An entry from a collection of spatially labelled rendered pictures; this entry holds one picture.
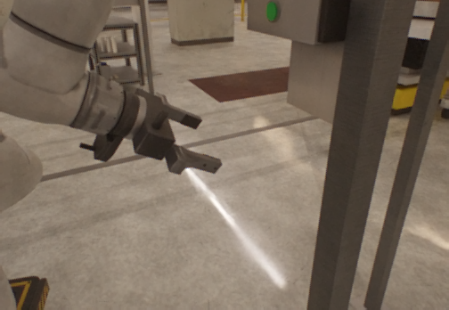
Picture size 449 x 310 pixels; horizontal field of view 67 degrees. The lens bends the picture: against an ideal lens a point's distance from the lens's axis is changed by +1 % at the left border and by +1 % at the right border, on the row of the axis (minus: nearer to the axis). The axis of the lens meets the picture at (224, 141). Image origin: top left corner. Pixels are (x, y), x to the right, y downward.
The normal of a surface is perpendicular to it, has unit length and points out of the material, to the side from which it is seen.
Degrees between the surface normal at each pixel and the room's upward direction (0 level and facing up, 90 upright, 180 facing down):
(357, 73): 90
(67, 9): 95
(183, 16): 90
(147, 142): 105
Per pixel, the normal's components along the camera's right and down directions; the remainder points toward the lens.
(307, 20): -0.89, 0.21
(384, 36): 0.46, 0.39
